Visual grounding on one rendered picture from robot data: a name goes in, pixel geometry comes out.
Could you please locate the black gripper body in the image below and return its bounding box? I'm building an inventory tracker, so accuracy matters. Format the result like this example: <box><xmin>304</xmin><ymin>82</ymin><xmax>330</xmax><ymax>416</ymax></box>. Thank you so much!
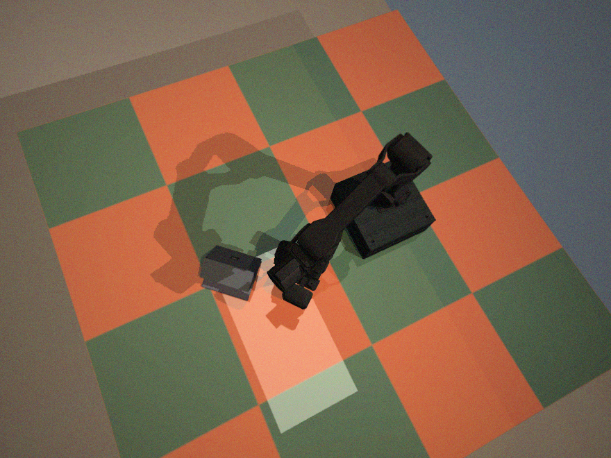
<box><xmin>282</xmin><ymin>263</ymin><xmax>327</xmax><ymax>309</ymax></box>

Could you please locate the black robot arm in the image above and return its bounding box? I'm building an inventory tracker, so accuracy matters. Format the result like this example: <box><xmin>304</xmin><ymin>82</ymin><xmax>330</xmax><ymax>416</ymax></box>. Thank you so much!
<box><xmin>267</xmin><ymin>133</ymin><xmax>433</xmax><ymax>293</ymax></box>

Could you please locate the dark grey square panel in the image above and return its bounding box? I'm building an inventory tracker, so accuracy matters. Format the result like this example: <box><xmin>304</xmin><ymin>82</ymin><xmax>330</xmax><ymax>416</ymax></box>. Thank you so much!
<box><xmin>199</xmin><ymin>245</ymin><xmax>262</xmax><ymax>300</ymax></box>

